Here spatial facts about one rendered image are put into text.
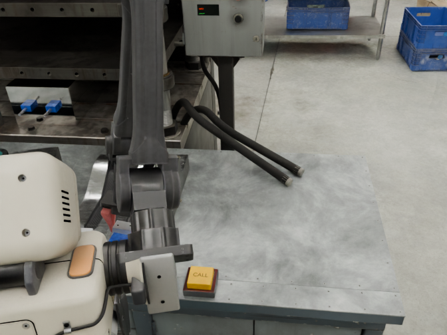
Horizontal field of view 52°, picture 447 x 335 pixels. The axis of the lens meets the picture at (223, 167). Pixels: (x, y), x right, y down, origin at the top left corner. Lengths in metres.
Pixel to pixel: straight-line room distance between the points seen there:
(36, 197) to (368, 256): 0.93
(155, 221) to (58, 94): 1.32
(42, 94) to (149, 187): 1.30
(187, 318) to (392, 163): 2.16
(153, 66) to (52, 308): 0.39
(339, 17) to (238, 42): 3.08
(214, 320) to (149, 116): 0.73
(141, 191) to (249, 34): 1.10
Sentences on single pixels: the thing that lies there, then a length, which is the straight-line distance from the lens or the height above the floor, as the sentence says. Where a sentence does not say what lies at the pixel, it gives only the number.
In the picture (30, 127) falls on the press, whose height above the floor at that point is 0.80.
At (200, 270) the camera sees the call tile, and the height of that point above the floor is 0.84.
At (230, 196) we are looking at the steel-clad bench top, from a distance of 1.48.
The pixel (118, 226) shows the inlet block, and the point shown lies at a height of 0.95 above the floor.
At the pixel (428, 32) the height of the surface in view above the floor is 0.37.
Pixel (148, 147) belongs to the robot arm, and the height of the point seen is 1.32.
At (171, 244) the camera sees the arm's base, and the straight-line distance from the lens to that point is 0.73.
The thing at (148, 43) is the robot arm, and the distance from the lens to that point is 0.77.
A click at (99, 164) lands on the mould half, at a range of 1.46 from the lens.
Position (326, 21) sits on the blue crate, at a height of 0.34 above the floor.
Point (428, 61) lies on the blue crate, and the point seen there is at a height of 0.10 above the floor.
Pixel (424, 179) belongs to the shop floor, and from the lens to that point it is 3.12.
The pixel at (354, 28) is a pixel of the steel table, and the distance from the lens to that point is 4.90.
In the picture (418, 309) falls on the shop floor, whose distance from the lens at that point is 2.32.
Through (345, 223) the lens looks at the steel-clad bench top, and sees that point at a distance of 1.41.
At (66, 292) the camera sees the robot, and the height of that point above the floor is 1.24.
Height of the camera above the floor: 1.71
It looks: 35 degrees down
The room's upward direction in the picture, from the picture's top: 2 degrees counter-clockwise
